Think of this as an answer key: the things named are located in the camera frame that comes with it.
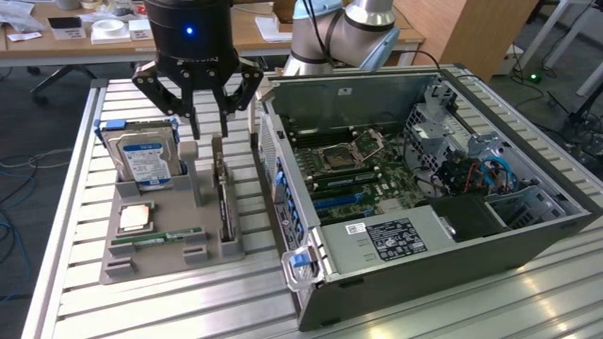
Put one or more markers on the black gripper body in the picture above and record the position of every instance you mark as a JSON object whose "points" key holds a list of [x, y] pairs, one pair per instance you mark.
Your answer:
{"points": [[188, 46]]}

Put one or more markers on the green graphics card black shroud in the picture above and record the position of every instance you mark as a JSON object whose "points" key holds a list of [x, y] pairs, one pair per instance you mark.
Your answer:
{"points": [[227, 205]]}

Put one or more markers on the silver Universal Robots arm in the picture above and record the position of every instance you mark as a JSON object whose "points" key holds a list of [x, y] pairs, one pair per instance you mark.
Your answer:
{"points": [[367, 14]]}

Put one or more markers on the plain white labelled box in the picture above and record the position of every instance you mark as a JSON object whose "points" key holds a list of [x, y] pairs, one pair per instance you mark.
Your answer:
{"points": [[139, 30]]}

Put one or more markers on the stack of white papers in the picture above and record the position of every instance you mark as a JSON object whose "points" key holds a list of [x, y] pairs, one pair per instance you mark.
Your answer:
{"points": [[271, 33]]}

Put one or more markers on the white square tray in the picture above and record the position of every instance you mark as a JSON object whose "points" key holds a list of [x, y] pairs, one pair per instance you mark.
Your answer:
{"points": [[111, 39]]}

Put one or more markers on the dark crumpled item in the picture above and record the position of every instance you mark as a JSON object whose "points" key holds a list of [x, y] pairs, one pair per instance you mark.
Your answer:
{"points": [[123, 8]]}

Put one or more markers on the white tape roll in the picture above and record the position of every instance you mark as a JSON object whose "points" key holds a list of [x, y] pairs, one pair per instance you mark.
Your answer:
{"points": [[108, 26]]}

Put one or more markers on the hard disk in blue carrier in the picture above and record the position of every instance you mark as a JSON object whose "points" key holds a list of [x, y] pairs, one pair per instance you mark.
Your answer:
{"points": [[141, 159]]}

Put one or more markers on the office chair base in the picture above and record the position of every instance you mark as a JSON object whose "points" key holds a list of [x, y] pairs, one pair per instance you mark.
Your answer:
{"points": [[61, 72]]}

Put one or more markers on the small cardboard box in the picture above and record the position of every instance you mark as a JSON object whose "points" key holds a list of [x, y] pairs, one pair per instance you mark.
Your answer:
{"points": [[284, 10]]}

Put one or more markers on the beige tape roll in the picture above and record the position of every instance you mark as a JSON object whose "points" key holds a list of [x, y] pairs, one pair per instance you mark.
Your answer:
{"points": [[89, 4]]}

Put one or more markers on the long wooden desk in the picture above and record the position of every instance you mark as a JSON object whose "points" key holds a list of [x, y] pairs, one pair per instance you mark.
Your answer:
{"points": [[56, 47]]}

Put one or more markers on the white box with black top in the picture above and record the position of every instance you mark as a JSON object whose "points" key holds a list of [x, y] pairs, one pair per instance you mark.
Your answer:
{"points": [[65, 28]]}

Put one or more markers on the CPU socket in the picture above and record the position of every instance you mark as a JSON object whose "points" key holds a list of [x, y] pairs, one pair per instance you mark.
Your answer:
{"points": [[336, 159]]}

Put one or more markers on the grey cup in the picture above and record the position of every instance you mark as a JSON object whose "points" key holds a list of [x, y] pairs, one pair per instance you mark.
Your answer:
{"points": [[68, 4]]}

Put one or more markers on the silver socket cover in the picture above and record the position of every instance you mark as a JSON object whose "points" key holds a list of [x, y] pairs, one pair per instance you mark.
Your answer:
{"points": [[377, 139]]}

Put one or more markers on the red and white card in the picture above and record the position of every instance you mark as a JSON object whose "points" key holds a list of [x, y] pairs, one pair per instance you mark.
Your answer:
{"points": [[23, 36]]}

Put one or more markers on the clear plastic bag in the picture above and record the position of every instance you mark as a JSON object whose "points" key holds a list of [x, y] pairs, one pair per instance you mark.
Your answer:
{"points": [[19, 19]]}

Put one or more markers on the CPU chip with metal lid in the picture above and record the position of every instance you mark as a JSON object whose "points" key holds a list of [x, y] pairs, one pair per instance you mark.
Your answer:
{"points": [[133, 217]]}

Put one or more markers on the grey plastic parts rack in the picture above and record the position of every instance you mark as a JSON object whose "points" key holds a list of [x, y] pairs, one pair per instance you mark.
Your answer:
{"points": [[179, 219]]}

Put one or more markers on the blue expansion slot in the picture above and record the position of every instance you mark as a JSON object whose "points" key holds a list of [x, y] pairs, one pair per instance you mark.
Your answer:
{"points": [[336, 201]]}

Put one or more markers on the green loose RAM stick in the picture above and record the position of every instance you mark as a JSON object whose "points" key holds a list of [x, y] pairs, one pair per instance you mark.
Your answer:
{"points": [[155, 238]]}

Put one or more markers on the perforated silver disk bay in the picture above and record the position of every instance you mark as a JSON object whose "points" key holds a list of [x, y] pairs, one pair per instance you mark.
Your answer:
{"points": [[437, 130]]}

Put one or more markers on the grey power supply unit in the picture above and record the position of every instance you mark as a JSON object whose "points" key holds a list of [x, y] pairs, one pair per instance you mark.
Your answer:
{"points": [[348, 247]]}

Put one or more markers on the white box with red button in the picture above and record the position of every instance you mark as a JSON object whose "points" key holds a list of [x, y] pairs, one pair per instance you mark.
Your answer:
{"points": [[512, 61]]}

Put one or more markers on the device with green light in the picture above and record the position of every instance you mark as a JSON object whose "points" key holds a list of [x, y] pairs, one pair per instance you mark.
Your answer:
{"points": [[533, 77]]}

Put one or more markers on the open dark grey PC case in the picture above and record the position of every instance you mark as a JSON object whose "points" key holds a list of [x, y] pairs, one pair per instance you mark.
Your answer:
{"points": [[424, 282]]}

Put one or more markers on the open silver disk bay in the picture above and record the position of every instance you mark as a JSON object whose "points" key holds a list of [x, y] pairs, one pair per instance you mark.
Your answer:
{"points": [[532, 208]]}

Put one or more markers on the black stand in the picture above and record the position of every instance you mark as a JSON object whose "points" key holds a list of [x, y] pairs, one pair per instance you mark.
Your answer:
{"points": [[581, 109]]}

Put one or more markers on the white table leg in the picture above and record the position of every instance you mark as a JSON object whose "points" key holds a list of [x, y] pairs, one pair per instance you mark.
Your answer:
{"points": [[592, 81]]}

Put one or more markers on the silver hinged drive bracket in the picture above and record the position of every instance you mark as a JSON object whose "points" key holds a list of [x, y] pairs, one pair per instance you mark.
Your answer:
{"points": [[489, 144]]}

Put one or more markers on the white desk frame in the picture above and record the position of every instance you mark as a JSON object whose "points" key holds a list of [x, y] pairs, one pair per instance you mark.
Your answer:
{"points": [[540, 35]]}

